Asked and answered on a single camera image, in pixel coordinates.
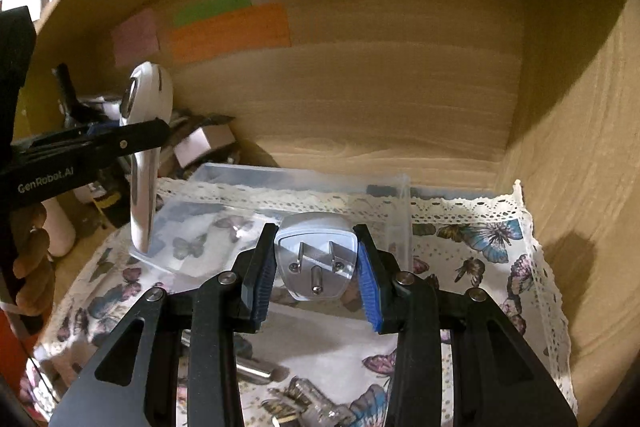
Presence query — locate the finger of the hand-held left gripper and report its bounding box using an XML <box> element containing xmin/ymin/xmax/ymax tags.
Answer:
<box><xmin>75</xmin><ymin>118</ymin><xmax>171</xmax><ymax>164</ymax></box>
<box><xmin>52</xmin><ymin>63</ymin><xmax>122</xmax><ymax>134</ymax></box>

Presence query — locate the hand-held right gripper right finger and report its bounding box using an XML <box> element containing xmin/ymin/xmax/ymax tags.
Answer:
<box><xmin>352</xmin><ymin>223</ymin><xmax>581</xmax><ymax>427</ymax></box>

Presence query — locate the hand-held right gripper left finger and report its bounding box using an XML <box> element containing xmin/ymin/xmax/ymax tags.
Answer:
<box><xmin>47</xmin><ymin>223</ymin><xmax>279</xmax><ymax>427</ymax></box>

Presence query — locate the white plug adapter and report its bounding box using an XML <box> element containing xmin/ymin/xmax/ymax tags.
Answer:
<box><xmin>274</xmin><ymin>213</ymin><xmax>361</xmax><ymax>303</ymax></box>

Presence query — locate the white handheld device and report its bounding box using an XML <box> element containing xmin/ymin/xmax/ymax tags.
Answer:
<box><xmin>119</xmin><ymin>61</ymin><xmax>175</xmax><ymax>256</ymax></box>

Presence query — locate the clear plastic box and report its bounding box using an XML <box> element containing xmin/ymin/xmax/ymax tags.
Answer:
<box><xmin>129</xmin><ymin>162</ymin><xmax>414</xmax><ymax>304</ymax></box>

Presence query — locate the person's left hand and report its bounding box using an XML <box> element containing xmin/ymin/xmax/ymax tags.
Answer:
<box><xmin>12</xmin><ymin>201</ymin><xmax>56</xmax><ymax>324</ymax></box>

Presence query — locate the white bottle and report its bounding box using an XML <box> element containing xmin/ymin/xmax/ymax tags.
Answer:
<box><xmin>42</xmin><ymin>197</ymin><xmax>77</xmax><ymax>258</ymax></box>

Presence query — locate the small white box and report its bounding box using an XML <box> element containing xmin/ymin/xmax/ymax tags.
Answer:
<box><xmin>172</xmin><ymin>124</ymin><xmax>236</xmax><ymax>168</ymax></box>

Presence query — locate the dark bottle with yellow label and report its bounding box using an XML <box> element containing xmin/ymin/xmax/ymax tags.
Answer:
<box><xmin>87</xmin><ymin>179</ymin><xmax>131</xmax><ymax>228</ymax></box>

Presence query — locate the pink sticky note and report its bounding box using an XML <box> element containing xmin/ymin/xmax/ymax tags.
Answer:
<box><xmin>111</xmin><ymin>9</ymin><xmax>161</xmax><ymax>68</ymax></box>

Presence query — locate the metal cylinder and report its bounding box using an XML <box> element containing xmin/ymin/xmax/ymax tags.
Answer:
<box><xmin>235</xmin><ymin>354</ymin><xmax>291</xmax><ymax>383</ymax></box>

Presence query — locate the butterfly printed lace cloth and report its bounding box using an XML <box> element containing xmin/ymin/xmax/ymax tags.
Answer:
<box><xmin>30</xmin><ymin>179</ymin><xmax>579</xmax><ymax>427</ymax></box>

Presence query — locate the clear glass bulb piece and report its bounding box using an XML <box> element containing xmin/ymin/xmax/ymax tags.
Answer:
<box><xmin>260</xmin><ymin>376</ymin><xmax>352</xmax><ymax>427</ymax></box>

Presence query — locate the orange sticky note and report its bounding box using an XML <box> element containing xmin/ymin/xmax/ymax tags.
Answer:
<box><xmin>169</xmin><ymin>3</ymin><xmax>292</xmax><ymax>64</ymax></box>

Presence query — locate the green sticky note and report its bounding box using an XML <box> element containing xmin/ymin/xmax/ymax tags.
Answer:
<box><xmin>172</xmin><ymin>0</ymin><xmax>252</xmax><ymax>28</ymax></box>

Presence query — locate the red container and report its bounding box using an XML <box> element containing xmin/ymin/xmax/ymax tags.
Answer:
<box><xmin>0</xmin><ymin>301</ymin><xmax>37</xmax><ymax>390</ymax></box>

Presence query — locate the wooden shelf compartment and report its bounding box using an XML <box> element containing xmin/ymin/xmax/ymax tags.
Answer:
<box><xmin>0</xmin><ymin>0</ymin><xmax>640</xmax><ymax>427</ymax></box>

